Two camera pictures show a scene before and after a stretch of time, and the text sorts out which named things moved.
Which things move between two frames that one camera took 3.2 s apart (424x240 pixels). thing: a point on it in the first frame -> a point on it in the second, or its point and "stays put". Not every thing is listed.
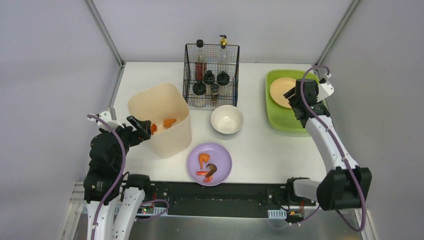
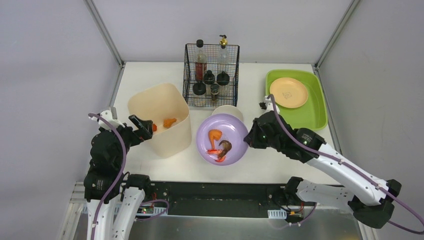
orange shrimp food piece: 203,157 -> 214,134
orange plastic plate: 278,87 stays put
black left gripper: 135,131 stays put
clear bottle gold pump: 223,53 stays put
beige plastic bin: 166,105 stays put
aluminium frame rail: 104,31 stays put
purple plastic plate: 219,156 -> 233,130
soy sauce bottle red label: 200,59 stays put
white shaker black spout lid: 199,89 stays put
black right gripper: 294,99 -> 251,137
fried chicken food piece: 167,122 stays put
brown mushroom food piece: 213,168 -> 227,147
